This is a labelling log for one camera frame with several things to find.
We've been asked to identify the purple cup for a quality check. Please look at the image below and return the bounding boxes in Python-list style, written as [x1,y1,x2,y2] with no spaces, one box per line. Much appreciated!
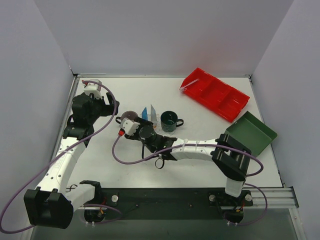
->
[115,110,138,124]

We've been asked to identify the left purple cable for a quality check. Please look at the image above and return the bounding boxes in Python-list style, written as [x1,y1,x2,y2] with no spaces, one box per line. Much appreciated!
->
[0,79,123,234]

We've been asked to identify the blue toothpaste tube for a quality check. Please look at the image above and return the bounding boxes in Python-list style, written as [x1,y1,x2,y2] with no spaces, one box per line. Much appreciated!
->
[141,107,148,121]

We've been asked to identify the dark green mug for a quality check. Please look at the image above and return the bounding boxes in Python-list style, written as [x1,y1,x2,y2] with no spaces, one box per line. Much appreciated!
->
[160,110,184,133]

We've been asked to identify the white orange-capped toothpaste tube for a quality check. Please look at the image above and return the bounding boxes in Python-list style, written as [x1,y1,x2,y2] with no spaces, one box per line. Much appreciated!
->
[150,104,158,123]

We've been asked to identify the green bin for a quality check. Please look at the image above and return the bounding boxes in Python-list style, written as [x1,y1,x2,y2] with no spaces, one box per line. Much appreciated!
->
[224,111,278,157]

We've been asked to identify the red divided bin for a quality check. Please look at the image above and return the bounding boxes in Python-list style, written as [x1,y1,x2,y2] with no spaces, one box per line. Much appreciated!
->
[179,68,250,123]

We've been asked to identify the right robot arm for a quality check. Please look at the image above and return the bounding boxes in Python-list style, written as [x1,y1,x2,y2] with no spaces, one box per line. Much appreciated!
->
[120,118,251,198]

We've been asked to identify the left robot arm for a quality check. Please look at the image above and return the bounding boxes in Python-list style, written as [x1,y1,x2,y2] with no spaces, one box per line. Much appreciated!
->
[23,91,119,229]

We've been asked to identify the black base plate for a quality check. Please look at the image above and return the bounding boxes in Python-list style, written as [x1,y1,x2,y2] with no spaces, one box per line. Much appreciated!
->
[83,187,253,223]

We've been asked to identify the aluminium rail frame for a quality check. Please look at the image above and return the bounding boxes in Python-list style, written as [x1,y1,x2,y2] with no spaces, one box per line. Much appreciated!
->
[66,184,298,209]

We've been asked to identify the clear textured plastic tray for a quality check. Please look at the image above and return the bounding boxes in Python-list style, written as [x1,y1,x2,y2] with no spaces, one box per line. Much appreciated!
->
[152,113,175,137]

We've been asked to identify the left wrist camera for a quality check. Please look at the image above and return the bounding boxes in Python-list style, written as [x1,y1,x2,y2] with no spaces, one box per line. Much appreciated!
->
[82,79,102,99]

